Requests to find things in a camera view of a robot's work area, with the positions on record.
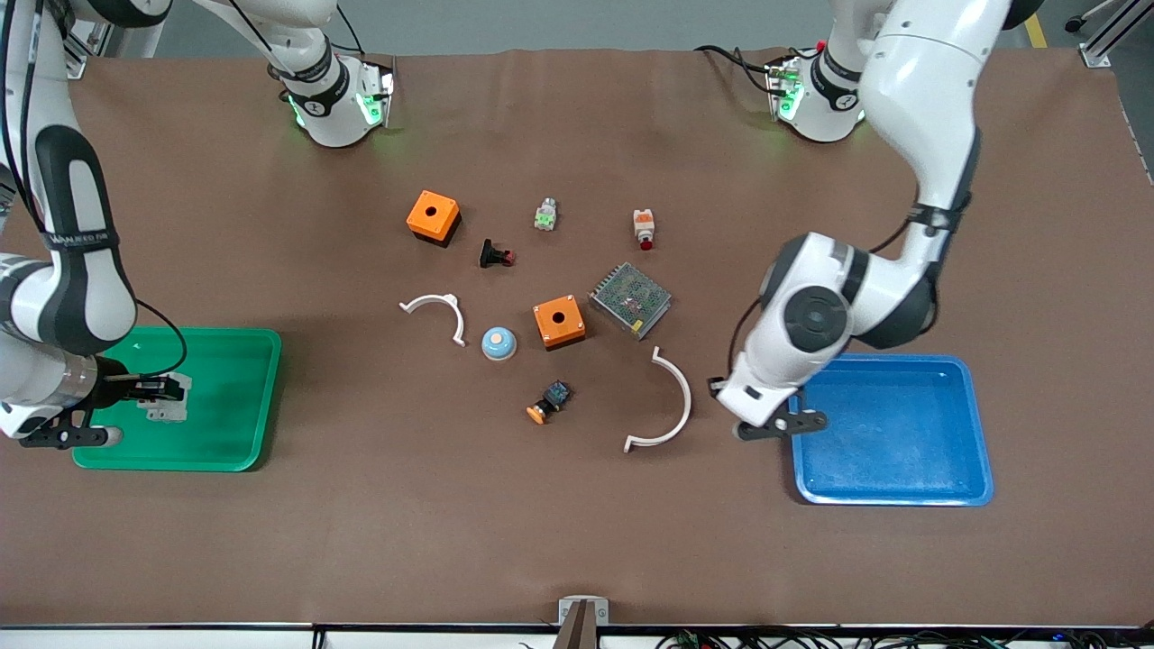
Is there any white circuit breaker red switch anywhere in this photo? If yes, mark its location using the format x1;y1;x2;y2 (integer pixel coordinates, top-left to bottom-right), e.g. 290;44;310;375
138;372;192;424

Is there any black left base cable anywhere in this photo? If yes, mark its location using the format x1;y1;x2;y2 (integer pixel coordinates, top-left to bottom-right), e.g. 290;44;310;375
694;43;778;93

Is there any large white pipe clamp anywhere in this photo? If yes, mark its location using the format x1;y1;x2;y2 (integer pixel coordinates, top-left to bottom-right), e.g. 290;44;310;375
624;346;693;452

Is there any orange single-hole button box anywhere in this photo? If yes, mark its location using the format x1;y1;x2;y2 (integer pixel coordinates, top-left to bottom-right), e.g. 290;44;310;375
406;189;463;248
532;295;587;352

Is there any green plastic tray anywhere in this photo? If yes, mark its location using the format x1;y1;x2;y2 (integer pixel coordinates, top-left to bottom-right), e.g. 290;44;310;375
72;326;282;472

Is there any orange button blue body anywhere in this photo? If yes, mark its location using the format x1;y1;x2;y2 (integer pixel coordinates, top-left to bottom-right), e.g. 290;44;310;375
527;380;572;425

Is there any brown wedge-shaped post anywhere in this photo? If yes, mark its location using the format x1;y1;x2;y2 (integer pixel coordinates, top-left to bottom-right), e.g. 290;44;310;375
552;602;603;649

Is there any aluminium frame profile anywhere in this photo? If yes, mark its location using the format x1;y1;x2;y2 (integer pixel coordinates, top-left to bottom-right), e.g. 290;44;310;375
65;16;165;66
1067;0;1154;69

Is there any grey metal table bracket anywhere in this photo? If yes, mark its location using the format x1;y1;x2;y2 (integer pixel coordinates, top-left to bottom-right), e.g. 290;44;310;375
559;596;609;626

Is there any blue plastic tray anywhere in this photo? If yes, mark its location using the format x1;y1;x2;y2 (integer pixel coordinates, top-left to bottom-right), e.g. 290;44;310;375
790;354;994;507

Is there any metal mesh power supply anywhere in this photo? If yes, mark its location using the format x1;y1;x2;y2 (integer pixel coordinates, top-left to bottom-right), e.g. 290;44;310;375
590;262;673;340

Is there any brown table mat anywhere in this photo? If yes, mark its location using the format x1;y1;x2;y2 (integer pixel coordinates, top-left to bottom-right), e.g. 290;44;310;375
0;47;1154;627

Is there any small white pipe clamp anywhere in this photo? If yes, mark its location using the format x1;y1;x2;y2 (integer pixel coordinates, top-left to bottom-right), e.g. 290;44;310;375
399;294;468;348

